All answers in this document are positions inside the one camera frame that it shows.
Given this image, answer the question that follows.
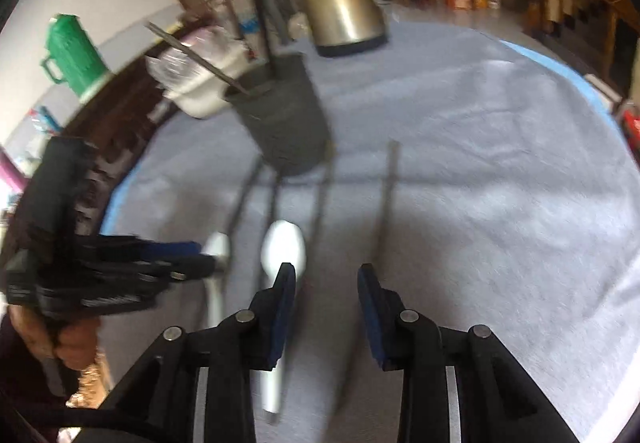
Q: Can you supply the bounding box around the white plastic basin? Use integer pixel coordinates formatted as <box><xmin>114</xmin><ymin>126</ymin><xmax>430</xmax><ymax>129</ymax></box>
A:
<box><xmin>145</xmin><ymin>25</ymin><xmax>251</xmax><ymax>120</ymax></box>

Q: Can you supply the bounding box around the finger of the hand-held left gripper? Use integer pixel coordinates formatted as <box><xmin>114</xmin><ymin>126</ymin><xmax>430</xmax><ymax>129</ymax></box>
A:
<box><xmin>97</xmin><ymin>254</ymin><xmax>228</xmax><ymax>315</ymax></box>
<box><xmin>97</xmin><ymin>235</ymin><xmax>203</xmax><ymax>265</ymax></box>

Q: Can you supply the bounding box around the person's left forearm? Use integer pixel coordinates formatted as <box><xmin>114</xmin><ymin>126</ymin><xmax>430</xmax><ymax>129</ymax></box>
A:
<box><xmin>0</xmin><ymin>318</ymin><xmax>68</xmax><ymax>443</ymax></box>

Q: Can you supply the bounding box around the blue under cloth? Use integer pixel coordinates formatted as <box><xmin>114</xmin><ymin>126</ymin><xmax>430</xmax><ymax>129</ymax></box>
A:
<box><xmin>100</xmin><ymin>40</ymin><xmax>626</xmax><ymax>236</ymax></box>

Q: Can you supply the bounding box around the grey tablecloth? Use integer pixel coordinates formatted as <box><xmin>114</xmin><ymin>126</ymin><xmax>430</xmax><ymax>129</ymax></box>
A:
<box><xmin>102</xmin><ymin>18</ymin><xmax>640</xmax><ymax>443</ymax></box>

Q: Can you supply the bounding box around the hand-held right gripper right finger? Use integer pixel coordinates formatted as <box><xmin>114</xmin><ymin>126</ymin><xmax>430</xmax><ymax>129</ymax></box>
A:
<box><xmin>357</xmin><ymin>263</ymin><xmax>581</xmax><ymax>443</ymax></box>

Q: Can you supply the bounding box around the white ceramic spoon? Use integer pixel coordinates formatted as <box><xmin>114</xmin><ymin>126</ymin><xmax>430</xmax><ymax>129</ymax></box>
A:
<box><xmin>259</xmin><ymin>219</ymin><xmax>307</xmax><ymax>414</ymax></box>
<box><xmin>201</xmin><ymin>232</ymin><xmax>232</xmax><ymax>330</ymax></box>

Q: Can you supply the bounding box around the green plastic jug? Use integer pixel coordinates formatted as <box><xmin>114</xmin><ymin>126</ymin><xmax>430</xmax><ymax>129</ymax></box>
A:
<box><xmin>40</xmin><ymin>14</ymin><xmax>112</xmax><ymax>104</ymax></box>

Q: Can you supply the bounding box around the person's left hand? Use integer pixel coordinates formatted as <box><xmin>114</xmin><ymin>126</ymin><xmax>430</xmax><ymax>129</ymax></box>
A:
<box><xmin>9</xmin><ymin>308</ymin><xmax>101</xmax><ymax>372</ymax></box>

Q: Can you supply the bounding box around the dark grey utensil holder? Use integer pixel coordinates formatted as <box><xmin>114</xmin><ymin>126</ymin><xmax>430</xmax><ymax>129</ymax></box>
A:
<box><xmin>223</xmin><ymin>52</ymin><xmax>334</xmax><ymax>177</ymax></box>

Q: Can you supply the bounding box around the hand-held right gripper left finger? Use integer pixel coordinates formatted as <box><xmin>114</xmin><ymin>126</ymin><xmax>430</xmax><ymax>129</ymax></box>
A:
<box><xmin>97</xmin><ymin>263</ymin><xmax>297</xmax><ymax>443</ymax></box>

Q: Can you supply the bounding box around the clear plastic bag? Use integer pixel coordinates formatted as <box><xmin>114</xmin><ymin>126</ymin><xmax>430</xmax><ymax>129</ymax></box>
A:
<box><xmin>146</xmin><ymin>25</ymin><xmax>246</xmax><ymax>88</ymax></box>

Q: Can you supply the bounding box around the dark wooden cabinet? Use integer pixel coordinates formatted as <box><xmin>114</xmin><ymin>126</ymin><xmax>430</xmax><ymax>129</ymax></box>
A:
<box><xmin>62</xmin><ymin>65</ymin><xmax>201</xmax><ymax>208</ymax></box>

